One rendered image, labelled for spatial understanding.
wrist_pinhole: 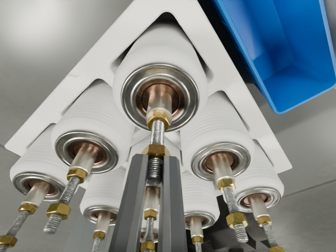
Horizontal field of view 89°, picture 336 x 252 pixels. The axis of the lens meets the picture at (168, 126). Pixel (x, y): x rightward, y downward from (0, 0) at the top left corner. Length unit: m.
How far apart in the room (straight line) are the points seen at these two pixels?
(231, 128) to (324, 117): 0.46
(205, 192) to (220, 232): 0.31
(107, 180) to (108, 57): 0.22
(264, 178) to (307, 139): 0.41
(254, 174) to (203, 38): 0.21
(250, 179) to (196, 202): 0.10
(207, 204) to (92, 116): 0.24
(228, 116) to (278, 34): 0.26
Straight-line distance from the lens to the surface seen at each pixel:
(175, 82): 0.16
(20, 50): 0.52
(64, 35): 0.46
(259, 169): 0.31
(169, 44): 0.17
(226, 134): 0.21
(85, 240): 0.51
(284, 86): 0.44
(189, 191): 0.35
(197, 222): 0.36
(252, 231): 0.65
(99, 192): 0.34
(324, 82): 0.43
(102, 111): 0.22
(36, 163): 0.30
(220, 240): 0.67
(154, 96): 0.16
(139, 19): 0.22
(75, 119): 0.22
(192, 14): 0.22
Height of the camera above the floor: 0.40
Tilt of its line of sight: 52 degrees down
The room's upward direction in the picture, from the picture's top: 180 degrees counter-clockwise
